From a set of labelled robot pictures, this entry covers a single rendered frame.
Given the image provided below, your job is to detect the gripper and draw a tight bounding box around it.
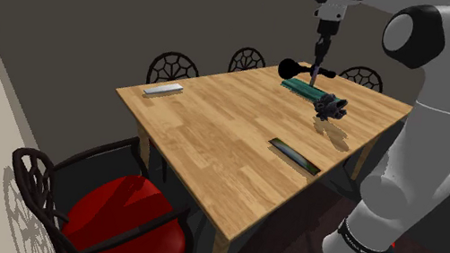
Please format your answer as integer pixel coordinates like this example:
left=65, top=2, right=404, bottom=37
left=308, top=18, right=337, bottom=90

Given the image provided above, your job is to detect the black dumbbell-shaped object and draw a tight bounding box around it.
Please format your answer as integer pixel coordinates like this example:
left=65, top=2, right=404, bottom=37
left=276, top=57, right=339, bottom=86

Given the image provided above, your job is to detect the green book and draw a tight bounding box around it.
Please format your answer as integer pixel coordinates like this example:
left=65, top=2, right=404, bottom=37
left=278, top=74, right=330, bottom=104

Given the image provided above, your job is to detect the black lattice-back chair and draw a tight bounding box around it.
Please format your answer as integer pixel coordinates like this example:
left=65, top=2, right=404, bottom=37
left=226, top=44, right=269, bottom=79
left=145, top=48, right=203, bottom=92
left=336, top=63, right=386, bottom=95

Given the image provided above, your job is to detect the dark flat tablet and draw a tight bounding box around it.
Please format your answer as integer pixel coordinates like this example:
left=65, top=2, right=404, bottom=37
left=264, top=135, right=325, bottom=178

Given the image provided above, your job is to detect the wooden dining table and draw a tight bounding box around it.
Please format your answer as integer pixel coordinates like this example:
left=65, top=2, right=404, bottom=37
left=92, top=35, right=419, bottom=253

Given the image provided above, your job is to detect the grey flat remote control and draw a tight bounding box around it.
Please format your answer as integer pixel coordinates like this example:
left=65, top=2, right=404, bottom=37
left=143, top=78, right=186, bottom=100

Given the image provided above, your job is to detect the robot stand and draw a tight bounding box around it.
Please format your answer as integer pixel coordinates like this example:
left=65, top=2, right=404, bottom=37
left=233, top=177, right=450, bottom=253

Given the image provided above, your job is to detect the black chair with red seat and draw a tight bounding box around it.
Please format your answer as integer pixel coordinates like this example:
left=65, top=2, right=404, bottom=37
left=0, top=119, right=211, bottom=253

